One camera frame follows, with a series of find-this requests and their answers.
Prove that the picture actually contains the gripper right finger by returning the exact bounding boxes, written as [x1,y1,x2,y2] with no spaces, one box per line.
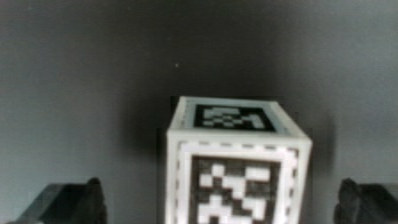
[335,178,398,224]

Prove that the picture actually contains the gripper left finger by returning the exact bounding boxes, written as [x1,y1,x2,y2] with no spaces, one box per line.
[15,178,107,224]

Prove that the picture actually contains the white cube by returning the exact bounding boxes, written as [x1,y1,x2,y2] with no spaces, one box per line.
[166,96,314,224]

